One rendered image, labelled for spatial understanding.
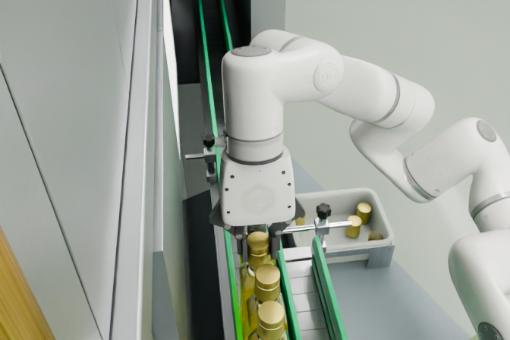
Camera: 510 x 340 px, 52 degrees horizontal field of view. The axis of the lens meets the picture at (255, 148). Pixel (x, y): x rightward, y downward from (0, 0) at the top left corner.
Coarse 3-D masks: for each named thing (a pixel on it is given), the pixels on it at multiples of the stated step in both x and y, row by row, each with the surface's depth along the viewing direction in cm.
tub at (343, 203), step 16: (320, 192) 127; (336, 192) 127; (352, 192) 128; (368, 192) 128; (304, 208) 129; (336, 208) 130; (352, 208) 131; (368, 224) 129; (384, 224) 120; (304, 240) 125; (336, 240) 125; (352, 240) 125; (384, 240) 116
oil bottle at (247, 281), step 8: (248, 264) 81; (272, 264) 82; (240, 272) 82; (248, 272) 80; (240, 280) 82; (248, 280) 79; (240, 288) 83; (248, 288) 79; (240, 296) 86; (248, 296) 80; (240, 304) 89; (240, 312) 91
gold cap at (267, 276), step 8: (264, 264) 73; (256, 272) 72; (264, 272) 72; (272, 272) 72; (256, 280) 71; (264, 280) 71; (272, 280) 71; (256, 288) 73; (264, 288) 71; (272, 288) 71; (256, 296) 74; (264, 296) 72; (272, 296) 72
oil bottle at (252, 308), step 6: (252, 294) 78; (252, 300) 77; (282, 300) 77; (246, 306) 79; (252, 306) 76; (282, 306) 76; (246, 312) 81; (252, 312) 75; (252, 318) 75; (252, 324) 75; (252, 330) 76
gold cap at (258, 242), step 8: (256, 232) 77; (248, 240) 76; (256, 240) 76; (264, 240) 76; (248, 248) 76; (256, 248) 75; (264, 248) 75; (248, 256) 77; (256, 256) 76; (264, 256) 76; (256, 264) 77
